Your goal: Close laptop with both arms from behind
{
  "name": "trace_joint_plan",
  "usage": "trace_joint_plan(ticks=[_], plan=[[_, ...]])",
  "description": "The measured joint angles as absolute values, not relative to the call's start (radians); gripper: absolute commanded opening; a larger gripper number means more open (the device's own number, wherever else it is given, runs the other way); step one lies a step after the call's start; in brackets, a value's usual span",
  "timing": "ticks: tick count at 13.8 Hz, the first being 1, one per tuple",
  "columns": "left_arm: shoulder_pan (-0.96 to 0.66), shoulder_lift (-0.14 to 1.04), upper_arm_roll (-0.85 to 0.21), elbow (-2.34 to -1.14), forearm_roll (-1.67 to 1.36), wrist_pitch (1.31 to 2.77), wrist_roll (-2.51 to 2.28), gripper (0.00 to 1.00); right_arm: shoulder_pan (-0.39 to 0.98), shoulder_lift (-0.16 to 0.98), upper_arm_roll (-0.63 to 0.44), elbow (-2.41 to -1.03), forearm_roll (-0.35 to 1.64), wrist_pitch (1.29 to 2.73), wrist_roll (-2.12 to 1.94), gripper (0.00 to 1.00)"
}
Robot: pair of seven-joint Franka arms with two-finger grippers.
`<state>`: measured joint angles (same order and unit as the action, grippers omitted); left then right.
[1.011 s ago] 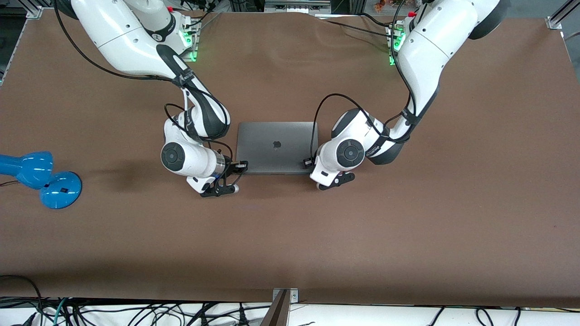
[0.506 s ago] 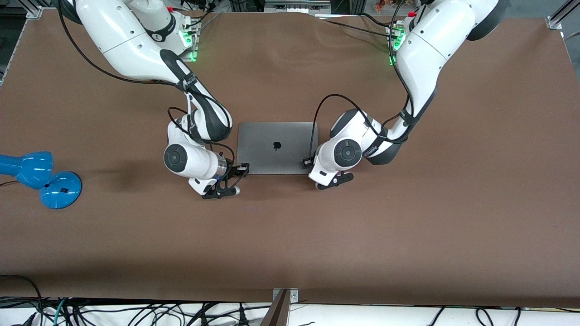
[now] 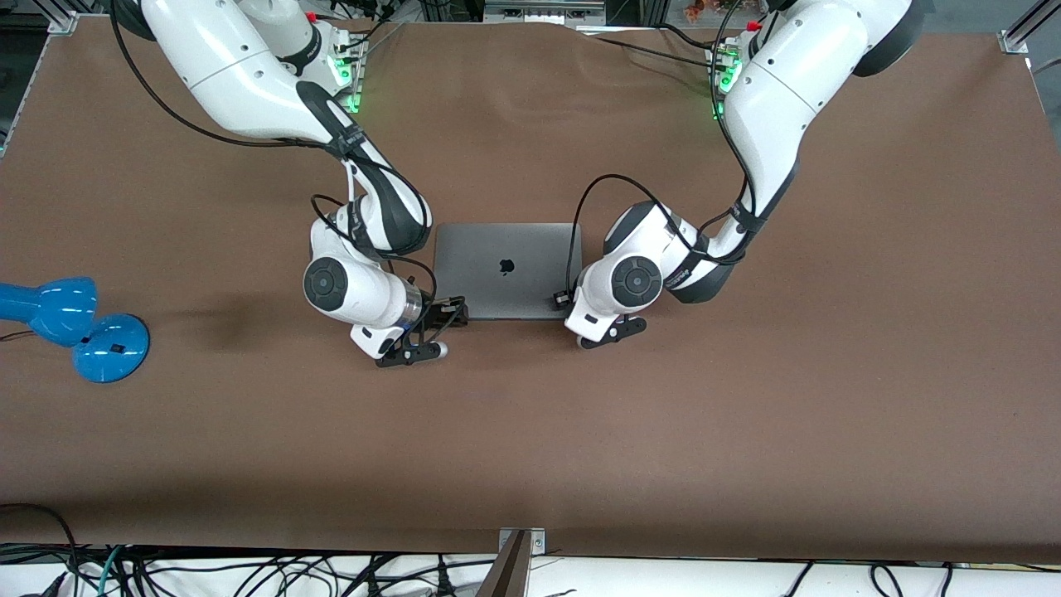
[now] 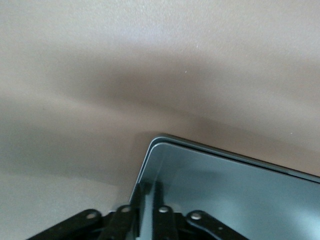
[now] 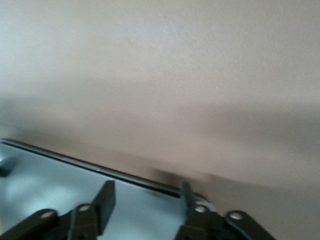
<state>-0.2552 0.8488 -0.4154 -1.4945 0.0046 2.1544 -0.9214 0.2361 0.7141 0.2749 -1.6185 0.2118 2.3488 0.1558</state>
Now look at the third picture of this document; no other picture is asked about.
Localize grey laptop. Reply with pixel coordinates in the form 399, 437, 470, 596
432, 221, 584, 322

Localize grey power strip box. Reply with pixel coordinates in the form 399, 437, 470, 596
483, 0, 608, 26

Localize blue desk lamp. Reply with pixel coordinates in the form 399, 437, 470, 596
0, 276, 151, 384

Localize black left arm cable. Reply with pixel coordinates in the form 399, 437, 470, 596
565, 0, 759, 293

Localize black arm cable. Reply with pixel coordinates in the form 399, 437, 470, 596
565, 0, 759, 293
108, 0, 438, 299

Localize small metal bracket plate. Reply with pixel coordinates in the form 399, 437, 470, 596
498, 527, 547, 555

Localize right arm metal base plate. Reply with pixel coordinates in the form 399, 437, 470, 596
327, 29, 366, 114

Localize aluminium camera post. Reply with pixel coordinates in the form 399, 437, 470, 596
474, 531, 531, 597

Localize long black table cable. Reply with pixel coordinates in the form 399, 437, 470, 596
593, 35, 718, 69

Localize short black table cable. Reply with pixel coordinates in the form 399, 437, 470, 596
659, 23, 722, 49

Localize tangled black floor cables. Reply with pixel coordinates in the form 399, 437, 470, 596
83, 547, 498, 597

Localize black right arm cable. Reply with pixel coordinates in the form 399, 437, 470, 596
108, 0, 438, 299

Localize teal floor cable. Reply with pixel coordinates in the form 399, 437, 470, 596
98, 545, 127, 597

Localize black looped floor cable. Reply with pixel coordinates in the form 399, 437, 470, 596
0, 502, 81, 597

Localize aluminium table corner bracket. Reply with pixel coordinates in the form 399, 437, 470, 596
31, 0, 80, 36
997, 0, 1061, 56

